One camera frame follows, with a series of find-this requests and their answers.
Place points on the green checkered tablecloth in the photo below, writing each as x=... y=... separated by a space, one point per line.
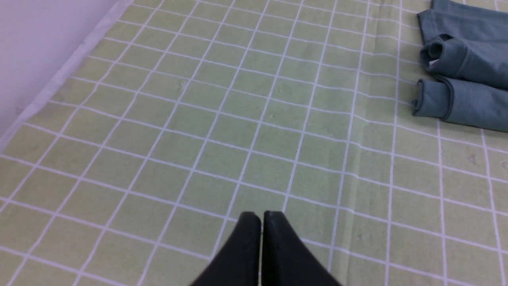
x=135 y=169

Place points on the green long sleeve shirt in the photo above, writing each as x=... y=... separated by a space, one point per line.
x=465 y=50

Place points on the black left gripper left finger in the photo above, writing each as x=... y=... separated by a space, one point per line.
x=237 y=263

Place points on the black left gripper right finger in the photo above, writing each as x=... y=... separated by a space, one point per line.
x=286 y=261

